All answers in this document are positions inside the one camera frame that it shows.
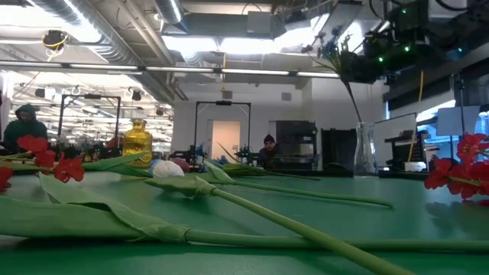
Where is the dark red tulip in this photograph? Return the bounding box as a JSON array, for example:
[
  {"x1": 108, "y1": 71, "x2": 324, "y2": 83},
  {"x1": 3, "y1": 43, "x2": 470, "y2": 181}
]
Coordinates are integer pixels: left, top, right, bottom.
[
  {"x1": 170, "y1": 157, "x2": 394, "y2": 209},
  {"x1": 0, "y1": 173, "x2": 489, "y2": 255}
]

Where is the yellow glass vase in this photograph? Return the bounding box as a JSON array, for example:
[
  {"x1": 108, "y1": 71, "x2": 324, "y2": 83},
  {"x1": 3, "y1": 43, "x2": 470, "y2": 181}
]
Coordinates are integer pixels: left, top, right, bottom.
[{"x1": 122, "y1": 118, "x2": 154, "y2": 168}]

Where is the black panel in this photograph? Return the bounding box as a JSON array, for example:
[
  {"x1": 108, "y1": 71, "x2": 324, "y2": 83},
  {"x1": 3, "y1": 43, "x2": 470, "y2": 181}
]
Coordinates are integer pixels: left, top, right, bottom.
[{"x1": 320, "y1": 128, "x2": 358, "y2": 171}]

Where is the clear glass vase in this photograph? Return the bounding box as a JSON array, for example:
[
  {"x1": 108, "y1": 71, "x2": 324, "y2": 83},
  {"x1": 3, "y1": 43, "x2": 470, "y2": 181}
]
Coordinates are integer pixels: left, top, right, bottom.
[{"x1": 354, "y1": 121, "x2": 377, "y2": 176}]

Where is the white monitor back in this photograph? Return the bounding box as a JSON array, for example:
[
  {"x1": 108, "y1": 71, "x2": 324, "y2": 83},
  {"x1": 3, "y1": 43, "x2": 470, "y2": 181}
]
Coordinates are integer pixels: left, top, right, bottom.
[{"x1": 436, "y1": 105, "x2": 481, "y2": 138}]

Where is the black gantry frame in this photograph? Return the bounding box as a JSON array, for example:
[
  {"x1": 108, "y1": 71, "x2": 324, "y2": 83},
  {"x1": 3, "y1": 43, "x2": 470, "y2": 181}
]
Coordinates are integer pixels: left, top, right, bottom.
[
  {"x1": 57, "y1": 93, "x2": 122, "y2": 141},
  {"x1": 193, "y1": 100, "x2": 252, "y2": 157}
]

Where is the white container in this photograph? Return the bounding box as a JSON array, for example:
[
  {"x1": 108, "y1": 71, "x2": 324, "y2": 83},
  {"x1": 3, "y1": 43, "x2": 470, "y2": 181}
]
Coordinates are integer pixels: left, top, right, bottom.
[{"x1": 404, "y1": 161, "x2": 427, "y2": 173}]

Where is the red flower bunch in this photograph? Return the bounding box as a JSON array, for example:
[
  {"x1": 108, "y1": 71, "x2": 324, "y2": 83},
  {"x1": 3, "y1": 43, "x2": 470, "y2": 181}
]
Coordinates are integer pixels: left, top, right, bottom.
[
  {"x1": 0, "y1": 134, "x2": 86, "y2": 193},
  {"x1": 423, "y1": 131, "x2": 489, "y2": 202}
]

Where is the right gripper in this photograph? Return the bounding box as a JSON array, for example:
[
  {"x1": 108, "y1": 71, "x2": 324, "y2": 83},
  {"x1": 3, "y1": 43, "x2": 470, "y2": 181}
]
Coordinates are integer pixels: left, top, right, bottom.
[{"x1": 341, "y1": 0, "x2": 432, "y2": 84}]

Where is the black cabinet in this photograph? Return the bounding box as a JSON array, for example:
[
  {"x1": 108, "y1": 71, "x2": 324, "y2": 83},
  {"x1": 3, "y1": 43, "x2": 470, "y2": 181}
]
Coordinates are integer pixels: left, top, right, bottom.
[{"x1": 274, "y1": 120, "x2": 319, "y2": 171}]

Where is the yellow hanging strap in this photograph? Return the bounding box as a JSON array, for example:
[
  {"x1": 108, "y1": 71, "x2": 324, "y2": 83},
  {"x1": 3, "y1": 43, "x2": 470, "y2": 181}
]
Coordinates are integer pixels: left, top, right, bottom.
[{"x1": 407, "y1": 70, "x2": 425, "y2": 163}]

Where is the white board panel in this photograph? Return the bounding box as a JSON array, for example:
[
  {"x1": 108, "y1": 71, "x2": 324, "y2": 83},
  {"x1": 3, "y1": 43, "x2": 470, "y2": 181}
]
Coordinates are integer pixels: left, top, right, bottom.
[{"x1": 372, "y1": 112, "x2": 418, "y2": 169}]

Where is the white tulip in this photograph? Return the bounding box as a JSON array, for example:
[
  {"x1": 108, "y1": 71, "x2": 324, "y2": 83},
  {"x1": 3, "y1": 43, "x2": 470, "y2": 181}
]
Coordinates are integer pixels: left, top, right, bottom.
[
  {"x1": 144, "y1": 160, "x2": 417, "y2": 275},
  {"x1": 82, "y1": 151, "x2": 165, "y2": 179}
]

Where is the ceiling device with yellow cable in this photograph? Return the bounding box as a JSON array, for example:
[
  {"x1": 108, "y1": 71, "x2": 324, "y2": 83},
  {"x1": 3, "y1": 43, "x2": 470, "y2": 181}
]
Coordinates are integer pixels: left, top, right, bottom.
[{"x1": 40, "y1": 29, "x2": 70, "y2": 51}]

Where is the person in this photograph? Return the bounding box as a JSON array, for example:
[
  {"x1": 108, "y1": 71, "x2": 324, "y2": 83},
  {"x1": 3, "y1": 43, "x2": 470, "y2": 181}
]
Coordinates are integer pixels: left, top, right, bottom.
[
  {"x1": 256, "y1": 133, "x2": 283, "y2": 167},
  {"x1": 2, "y1": 103, "x2": 49, "y2": 154}
]

